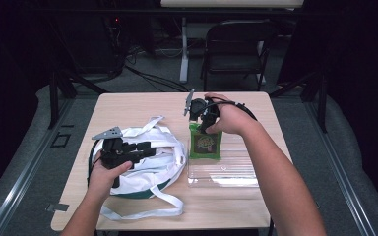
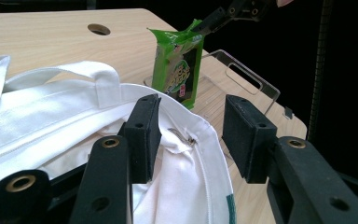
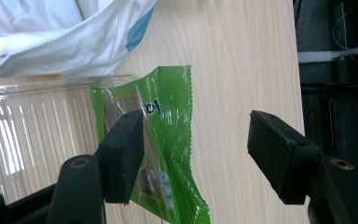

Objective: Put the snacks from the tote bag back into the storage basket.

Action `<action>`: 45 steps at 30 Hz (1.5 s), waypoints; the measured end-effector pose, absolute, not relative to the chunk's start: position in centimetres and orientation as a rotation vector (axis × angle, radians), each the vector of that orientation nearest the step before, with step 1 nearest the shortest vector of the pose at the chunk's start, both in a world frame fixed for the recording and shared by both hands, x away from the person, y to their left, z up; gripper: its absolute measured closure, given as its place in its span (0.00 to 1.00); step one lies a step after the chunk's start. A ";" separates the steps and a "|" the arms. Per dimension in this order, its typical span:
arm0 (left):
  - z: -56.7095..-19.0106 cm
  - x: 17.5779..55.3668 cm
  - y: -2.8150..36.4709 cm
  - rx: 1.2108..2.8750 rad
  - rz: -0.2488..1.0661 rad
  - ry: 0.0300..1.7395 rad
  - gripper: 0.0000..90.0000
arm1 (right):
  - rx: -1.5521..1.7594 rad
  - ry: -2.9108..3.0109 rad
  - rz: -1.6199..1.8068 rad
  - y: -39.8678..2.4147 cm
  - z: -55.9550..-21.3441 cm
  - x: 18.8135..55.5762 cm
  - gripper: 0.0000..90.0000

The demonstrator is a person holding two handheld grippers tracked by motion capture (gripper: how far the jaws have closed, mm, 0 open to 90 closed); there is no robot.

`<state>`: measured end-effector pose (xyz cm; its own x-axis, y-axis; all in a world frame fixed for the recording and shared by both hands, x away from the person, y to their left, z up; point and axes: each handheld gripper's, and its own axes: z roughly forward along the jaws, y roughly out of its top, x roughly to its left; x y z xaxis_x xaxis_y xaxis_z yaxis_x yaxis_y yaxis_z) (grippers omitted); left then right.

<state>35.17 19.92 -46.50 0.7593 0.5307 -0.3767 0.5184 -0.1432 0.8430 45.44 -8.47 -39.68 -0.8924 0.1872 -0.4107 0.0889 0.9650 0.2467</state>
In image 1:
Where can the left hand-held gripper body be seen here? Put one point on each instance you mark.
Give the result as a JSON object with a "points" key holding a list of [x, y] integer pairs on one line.
{"points": [[116, 152]]}

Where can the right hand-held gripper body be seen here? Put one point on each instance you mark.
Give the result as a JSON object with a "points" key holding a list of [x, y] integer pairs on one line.
{"points": [[198, 106]]}

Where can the white cloth bag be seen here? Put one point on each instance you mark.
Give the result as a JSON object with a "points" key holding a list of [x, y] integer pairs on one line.
{"points": [[157, 164]]}

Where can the green snack packet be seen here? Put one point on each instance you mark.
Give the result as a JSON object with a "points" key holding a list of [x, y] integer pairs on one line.
{"points": [[206, 146]]}

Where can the clear plastic container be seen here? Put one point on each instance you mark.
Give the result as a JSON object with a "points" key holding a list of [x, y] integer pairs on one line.
{"points": [[229, 170]]}

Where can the person's right hand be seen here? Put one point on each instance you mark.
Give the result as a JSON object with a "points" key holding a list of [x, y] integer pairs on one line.
{"points": [[233, 118]]}

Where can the person's left hand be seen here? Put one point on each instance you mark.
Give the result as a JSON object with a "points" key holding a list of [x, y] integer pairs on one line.
{"points": [[103, 178]]}

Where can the white desk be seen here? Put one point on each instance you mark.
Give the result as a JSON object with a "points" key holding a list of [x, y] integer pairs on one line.
{"points": [[184, 49]]}

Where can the black folding chair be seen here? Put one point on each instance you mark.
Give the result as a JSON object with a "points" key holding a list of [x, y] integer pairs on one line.
{"points": [[239, 62]]}

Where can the grey tape strip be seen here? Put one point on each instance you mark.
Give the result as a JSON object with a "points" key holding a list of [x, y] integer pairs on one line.
{"points": [[57, 207]]}

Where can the black metal stand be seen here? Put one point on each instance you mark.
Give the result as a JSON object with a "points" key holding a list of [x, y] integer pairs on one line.
{"points": [[54, 98], [321, 98]]}

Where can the aluminium floor rail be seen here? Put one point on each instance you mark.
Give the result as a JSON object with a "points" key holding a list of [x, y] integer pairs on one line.
{"points": [[344, 177], [23, 183]]}

